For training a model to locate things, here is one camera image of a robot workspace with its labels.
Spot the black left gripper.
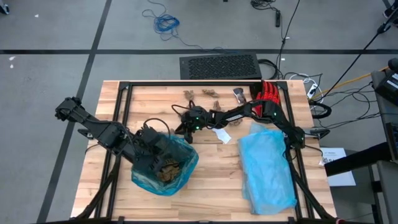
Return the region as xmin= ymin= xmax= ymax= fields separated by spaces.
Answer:
xmin=135 ymin=124 xmax=170 ymax=178

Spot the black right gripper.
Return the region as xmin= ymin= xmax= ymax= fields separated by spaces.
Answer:
xmin=174 ymin=106 xmax=218 ymax=144

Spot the brown paper trash heap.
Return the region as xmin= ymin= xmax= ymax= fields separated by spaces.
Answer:
xmin=157 ymin=157 xmax=182 ymax=183

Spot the dark grey trash bin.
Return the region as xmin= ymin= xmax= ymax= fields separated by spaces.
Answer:
xmin=133 ymin=133 xmax=195 ymax=187

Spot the teal blue bin liner bag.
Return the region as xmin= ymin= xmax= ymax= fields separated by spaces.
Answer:
xmin=131 ymin=133 xmax=200 ymax=197

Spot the silver foil wrapper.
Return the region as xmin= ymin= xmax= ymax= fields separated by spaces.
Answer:
xmin=232 ymin=87 xmax=248 ymax=104

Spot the light blue plastic bag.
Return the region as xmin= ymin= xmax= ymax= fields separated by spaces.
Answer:
xmin=238 ymin=122 xmax=298 ymax=215

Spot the white paper scrap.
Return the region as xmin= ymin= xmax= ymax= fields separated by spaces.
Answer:
xmin=211 ymin=128 xmax=233 ymax=144

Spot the black perforated computer case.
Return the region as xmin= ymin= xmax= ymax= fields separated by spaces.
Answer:
xmin=179 ymin=52 xmax=263 ymax=81

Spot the red and black glove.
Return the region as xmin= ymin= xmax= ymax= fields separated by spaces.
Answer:
xmin=250 ymin=80 xmax=282 ymax=118

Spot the white power strip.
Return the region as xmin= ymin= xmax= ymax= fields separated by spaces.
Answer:
xmin=307 ymin=82 xmax=319 ymax=100

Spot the white printed paper sheet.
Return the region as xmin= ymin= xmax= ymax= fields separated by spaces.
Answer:
xmin=318 ymin=147 xmax=357 ymax=187

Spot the dark grey desk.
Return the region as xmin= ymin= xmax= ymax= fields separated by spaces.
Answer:
xmin=369 ymin=57 xmax=398 ymax=224

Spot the black box device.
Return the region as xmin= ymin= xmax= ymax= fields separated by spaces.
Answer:
xmin=374 ymin=70 xmax=398 ymax=106

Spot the black tripod pole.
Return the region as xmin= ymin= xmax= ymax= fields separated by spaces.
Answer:
xmin=323 ymin=7 xmax=398 ymax=94

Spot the person's shoe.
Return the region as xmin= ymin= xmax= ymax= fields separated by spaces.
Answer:
xmin=382 ymin=1 xmax=398 ymax=20

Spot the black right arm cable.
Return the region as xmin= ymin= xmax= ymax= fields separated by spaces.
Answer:
xmin=171 ymin=100 xmax=197 ymax=119

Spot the black metal table frame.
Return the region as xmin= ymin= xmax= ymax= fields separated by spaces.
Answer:
xmin=70 ymin=80 xmax=338 ymax=224

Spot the blue coiled cable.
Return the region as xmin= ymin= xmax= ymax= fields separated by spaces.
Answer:
xmin=142 ymin=8 xmax=233 ymax=54

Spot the black cable coil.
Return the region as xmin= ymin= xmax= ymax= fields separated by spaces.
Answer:
xmin=309 ymin=99 xmax=333 ymax=120

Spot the black cable tangle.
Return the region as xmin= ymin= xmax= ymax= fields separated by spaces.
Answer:
xmin=250 ymin=0 xmax=277 ymax=10

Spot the yellow cable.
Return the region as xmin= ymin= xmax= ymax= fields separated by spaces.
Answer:
xmin=310 ymin=65 xmax=389 ymax=100

